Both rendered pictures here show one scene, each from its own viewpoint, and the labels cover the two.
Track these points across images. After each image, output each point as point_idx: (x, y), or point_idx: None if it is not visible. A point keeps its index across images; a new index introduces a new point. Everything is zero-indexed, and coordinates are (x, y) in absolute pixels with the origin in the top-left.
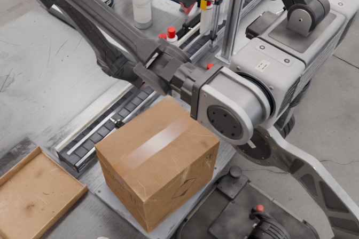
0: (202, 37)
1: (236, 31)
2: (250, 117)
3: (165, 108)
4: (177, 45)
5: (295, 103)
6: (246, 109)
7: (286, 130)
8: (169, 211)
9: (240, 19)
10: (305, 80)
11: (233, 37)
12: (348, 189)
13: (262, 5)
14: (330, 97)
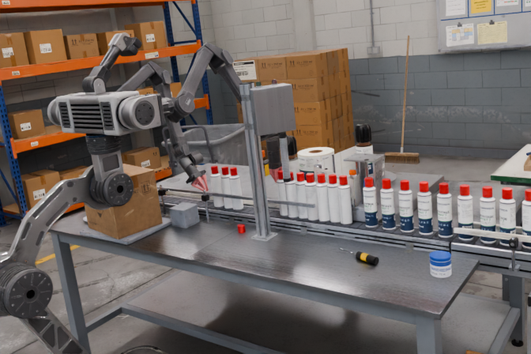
0: (278, 214)
1: (258, 203)
2: (53, 106)
3: (142, 170)
4: (233, 185)
5: (88, 148)
6: (55, 103)
7: (97, 185)
8: (95, 222)
9: (259, 190)
10: (81, 124)
11: (254, 206)
12: None
13: (364, 245)
14: None
